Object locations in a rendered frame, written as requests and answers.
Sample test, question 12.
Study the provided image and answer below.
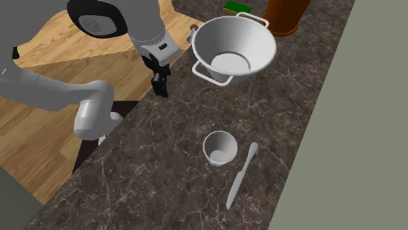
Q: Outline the small grey cylinder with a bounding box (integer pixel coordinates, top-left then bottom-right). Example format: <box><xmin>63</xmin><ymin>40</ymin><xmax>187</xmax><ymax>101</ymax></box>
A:
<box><xmin>186</xmin><ymin>24</ymin><xmax>199</xmax><ymax>44</ymax></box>

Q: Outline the white cup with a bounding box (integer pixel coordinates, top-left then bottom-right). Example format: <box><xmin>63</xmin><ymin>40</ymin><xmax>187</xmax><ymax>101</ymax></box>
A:
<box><xmin>202</xmin><ymin>130</ymin><xmax>239</xmax><ymax>168</ymax></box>

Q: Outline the green and yellow sponge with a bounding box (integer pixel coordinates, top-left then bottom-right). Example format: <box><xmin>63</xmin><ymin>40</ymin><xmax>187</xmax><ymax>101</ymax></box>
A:
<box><xmin>222</xmin><ymin>0</ymin><xmax>253</xmax><ymax>17</ymax></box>

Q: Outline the orange-brown cylindrical container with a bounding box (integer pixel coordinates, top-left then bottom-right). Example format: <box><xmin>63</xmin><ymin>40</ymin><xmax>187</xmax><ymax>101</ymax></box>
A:
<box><xmin>262</xmin><ymin>0</ymin><xmax>312</xmax><ymax>37</ymax></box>

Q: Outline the white knife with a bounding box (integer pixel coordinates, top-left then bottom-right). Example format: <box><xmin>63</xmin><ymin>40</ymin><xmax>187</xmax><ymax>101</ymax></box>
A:
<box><xmin>226</xmin><ymin>142</ymin><xmax>260</xmax><ymax>210</ymax></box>

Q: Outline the white two-handled pot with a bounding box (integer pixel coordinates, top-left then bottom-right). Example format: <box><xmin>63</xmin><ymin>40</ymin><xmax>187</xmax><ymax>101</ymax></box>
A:
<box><xmin>190</xmin><ymin>12</ymin><xmax>277</xmax><ymax>88</ymax></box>

